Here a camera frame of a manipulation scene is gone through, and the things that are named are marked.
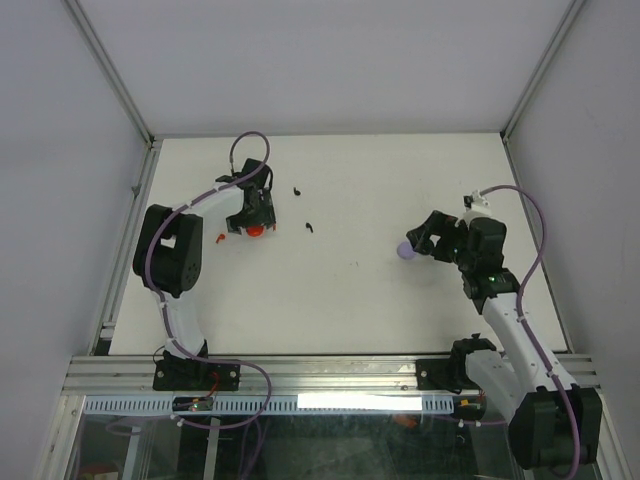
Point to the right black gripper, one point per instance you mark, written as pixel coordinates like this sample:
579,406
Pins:
438,223

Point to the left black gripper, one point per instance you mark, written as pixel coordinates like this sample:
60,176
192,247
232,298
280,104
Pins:
263,218

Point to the orange round charging case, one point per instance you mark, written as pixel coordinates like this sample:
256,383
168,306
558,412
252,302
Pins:
255,231

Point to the lilac round charging case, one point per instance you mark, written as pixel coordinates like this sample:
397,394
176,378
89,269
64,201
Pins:
405,251

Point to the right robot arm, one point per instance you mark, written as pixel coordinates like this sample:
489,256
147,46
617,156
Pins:
552,421

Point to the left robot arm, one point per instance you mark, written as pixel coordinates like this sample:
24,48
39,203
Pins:
169,253

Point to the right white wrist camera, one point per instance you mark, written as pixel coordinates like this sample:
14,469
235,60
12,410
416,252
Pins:
476,206

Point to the right black base bracket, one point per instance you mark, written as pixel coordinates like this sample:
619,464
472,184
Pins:
433,374

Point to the black base bracket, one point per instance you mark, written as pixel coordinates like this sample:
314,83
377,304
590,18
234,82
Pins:
188,375
433,374

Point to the left black base bracket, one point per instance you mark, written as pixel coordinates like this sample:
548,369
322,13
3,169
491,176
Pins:
188,375

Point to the grey slotted cable duct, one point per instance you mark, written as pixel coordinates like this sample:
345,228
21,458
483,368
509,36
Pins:
300,404

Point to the aluminium mounting rail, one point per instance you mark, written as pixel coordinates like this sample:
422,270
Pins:
289,375

